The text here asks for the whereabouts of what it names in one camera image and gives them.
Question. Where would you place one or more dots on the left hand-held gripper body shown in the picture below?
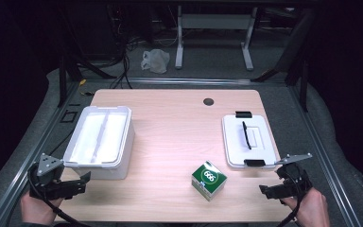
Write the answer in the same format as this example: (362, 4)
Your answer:
(45, 165)

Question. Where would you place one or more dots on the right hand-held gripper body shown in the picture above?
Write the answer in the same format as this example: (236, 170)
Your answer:
(296, 179)

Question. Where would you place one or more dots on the white plastic storage box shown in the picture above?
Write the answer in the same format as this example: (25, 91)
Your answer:
(119, 171)

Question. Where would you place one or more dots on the green and white carton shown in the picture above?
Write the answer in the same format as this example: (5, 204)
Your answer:
(209, 178)

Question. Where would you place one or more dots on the person's right hand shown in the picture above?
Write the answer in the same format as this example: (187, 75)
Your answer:
(312, 209)

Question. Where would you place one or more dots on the person's left hand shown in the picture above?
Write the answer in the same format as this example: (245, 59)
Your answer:
(39, 209)

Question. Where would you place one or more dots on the black metal stand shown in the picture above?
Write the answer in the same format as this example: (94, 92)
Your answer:
(63, 78)
(302, 78)

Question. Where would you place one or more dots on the yellow plug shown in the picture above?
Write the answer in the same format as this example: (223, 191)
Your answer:
(82, 82)

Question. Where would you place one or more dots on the white plastic bag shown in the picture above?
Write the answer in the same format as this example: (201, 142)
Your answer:
(156, 61)

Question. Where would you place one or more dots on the metal floor rail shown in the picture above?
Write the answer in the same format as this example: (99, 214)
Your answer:
(186, 81)

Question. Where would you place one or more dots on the white metal desk frame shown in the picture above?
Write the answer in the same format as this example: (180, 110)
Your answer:
(214, 21)

